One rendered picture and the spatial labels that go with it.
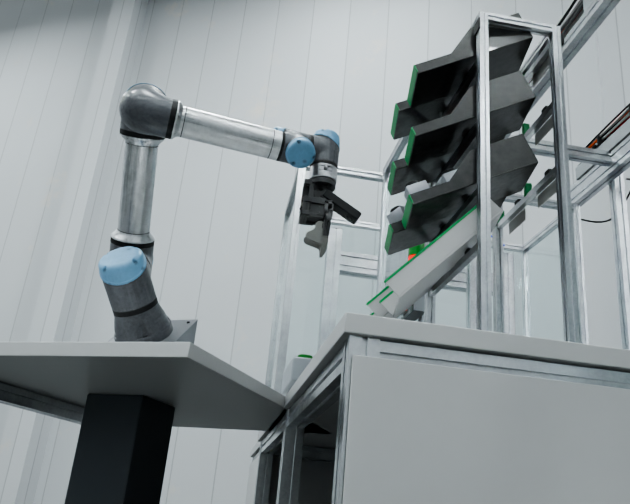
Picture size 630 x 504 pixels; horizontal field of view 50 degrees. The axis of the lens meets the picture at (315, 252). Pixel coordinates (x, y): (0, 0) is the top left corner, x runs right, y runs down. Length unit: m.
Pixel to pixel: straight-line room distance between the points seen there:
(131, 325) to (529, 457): 1.08
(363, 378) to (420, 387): 0.08
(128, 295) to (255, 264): 4.36
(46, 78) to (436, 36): 4.56
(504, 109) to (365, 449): 0.86
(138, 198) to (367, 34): 5.37
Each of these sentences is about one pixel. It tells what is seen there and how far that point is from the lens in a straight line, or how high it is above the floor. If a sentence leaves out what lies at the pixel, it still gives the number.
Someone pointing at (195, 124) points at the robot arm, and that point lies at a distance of 1.67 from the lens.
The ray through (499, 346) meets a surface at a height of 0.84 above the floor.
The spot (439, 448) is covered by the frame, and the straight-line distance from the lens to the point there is 0.97.
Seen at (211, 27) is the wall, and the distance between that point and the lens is 7.87.
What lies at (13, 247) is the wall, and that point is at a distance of 7.72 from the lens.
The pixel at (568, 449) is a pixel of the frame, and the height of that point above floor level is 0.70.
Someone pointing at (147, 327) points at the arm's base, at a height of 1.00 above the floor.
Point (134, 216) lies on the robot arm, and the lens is 1.85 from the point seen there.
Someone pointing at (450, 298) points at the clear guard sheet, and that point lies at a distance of 3.35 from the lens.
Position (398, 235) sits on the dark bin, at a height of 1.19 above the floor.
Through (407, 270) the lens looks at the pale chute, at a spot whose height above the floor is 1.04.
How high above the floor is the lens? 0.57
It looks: 22 degrees up
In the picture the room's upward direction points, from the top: 5 degrees clockwise
